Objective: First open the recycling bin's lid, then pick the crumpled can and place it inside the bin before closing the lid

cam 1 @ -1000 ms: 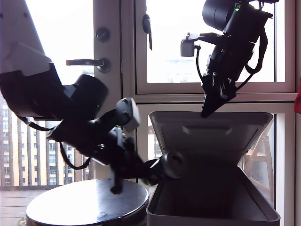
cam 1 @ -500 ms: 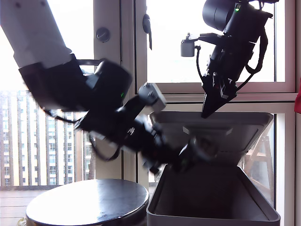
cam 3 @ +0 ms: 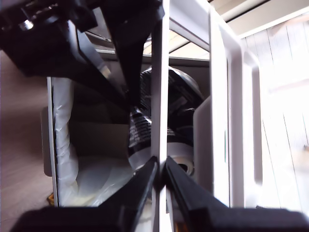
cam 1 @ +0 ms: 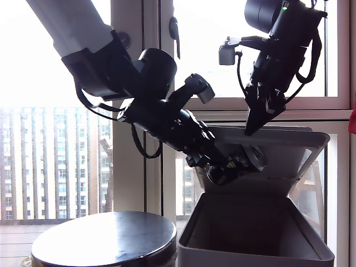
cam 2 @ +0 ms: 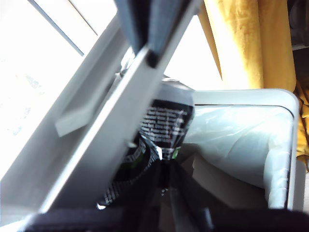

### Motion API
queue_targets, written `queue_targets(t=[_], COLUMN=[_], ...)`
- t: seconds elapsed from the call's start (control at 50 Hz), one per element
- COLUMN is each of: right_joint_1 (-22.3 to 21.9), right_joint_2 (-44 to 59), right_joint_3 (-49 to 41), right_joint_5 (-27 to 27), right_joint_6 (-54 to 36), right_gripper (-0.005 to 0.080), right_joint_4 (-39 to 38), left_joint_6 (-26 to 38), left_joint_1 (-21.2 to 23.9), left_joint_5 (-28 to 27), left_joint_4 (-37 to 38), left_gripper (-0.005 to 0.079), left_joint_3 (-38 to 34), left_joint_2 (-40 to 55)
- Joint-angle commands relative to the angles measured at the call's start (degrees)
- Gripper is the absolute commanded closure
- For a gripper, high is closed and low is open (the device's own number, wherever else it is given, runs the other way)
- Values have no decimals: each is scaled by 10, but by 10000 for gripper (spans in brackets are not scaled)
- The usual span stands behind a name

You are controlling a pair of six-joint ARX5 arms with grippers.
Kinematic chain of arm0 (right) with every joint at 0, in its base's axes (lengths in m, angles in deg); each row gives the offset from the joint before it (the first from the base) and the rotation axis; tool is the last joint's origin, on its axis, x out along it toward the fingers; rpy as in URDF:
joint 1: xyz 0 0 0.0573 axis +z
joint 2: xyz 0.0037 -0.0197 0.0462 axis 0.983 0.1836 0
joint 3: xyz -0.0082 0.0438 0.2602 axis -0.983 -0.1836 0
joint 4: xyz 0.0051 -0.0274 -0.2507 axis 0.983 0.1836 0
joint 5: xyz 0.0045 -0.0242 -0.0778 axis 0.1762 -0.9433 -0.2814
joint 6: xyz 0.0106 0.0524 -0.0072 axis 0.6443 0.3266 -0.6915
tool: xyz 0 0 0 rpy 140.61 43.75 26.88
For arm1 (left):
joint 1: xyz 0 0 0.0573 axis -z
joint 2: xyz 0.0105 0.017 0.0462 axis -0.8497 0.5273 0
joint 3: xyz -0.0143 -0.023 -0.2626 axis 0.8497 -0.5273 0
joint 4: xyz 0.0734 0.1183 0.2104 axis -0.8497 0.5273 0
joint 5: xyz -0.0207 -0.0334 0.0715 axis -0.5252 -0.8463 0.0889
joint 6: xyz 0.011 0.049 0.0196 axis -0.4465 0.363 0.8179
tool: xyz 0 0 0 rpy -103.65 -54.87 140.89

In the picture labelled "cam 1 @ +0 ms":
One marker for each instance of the dark drink can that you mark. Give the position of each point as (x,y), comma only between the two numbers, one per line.
(244,164)

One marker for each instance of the dark balcony railing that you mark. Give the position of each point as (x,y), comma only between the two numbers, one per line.
(33,167)

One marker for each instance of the clear plastic bag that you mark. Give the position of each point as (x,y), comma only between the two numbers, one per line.
(26,262)

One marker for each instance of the round black stool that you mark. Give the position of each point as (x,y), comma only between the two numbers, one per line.
(111,239)

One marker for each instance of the white door frame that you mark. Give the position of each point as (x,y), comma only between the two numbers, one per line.
(125,180)

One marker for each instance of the grey recycling bin lid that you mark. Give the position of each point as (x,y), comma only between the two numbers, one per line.
(286,150)

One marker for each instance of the grey recycling bin body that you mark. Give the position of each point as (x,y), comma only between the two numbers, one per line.
(250,260)

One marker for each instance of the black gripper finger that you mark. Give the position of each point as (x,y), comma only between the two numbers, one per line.
(265,118)
(251,122)
(208,173)
(225,155)

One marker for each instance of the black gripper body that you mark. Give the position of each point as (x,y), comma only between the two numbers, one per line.
(192,139)
(275,75)

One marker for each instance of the round dark door lock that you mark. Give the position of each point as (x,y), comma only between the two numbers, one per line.
(126,39)

